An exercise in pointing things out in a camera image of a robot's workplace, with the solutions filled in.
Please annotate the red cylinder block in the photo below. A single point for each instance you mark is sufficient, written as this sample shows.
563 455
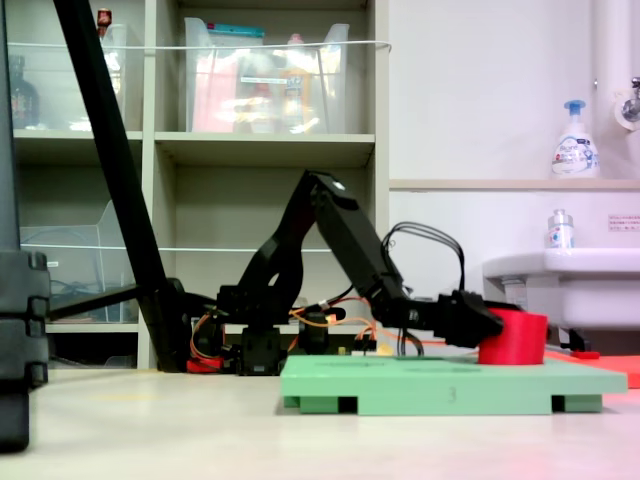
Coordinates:
520 340

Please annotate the white sink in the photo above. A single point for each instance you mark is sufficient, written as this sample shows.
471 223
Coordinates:
590 295

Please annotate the green shape sorter board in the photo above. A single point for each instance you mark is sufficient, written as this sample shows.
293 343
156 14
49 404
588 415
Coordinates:
400 392

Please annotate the small clear sanitizer bottle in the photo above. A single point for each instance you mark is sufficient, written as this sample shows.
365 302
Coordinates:
560 232

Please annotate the small red piece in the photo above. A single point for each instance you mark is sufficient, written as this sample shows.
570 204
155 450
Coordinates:
586 355

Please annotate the black table clamp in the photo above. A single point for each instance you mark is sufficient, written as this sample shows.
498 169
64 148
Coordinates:
314 335

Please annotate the white foam soap bottle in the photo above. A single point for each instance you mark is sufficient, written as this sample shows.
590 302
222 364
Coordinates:
575 150

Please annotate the metal faucet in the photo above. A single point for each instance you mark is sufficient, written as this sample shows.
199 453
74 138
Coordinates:
629 107

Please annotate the red clamp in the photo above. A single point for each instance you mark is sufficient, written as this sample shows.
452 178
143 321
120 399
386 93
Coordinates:
205 364

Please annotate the beige shelf unit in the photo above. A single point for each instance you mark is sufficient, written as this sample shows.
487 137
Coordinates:
265 144

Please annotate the orange bottle with pink cap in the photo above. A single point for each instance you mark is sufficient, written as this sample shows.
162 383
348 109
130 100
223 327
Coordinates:
296 95

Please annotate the black tripod leg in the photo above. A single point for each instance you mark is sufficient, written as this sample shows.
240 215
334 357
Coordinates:
100 105
95 300

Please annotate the large clear storage bin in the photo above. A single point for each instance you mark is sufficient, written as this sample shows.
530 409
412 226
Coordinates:
200 65

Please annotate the clear slanted plastic bin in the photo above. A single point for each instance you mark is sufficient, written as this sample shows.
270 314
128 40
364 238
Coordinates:
65 272

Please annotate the notched black stack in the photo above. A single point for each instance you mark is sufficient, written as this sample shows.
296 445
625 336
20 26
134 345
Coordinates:
20 320

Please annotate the small brown red-capped bottle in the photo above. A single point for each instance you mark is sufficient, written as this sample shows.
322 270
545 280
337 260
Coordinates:
104 20

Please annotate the clear plastic storage bin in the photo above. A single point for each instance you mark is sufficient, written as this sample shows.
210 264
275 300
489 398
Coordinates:
45 95

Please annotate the dark glass bottle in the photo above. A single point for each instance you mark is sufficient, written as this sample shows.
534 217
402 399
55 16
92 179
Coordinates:
22 102

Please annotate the wall notice sticker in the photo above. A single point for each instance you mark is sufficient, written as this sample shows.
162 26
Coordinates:
624 223

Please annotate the dark grey upright post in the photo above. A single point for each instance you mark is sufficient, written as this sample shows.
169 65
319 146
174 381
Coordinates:
7 150

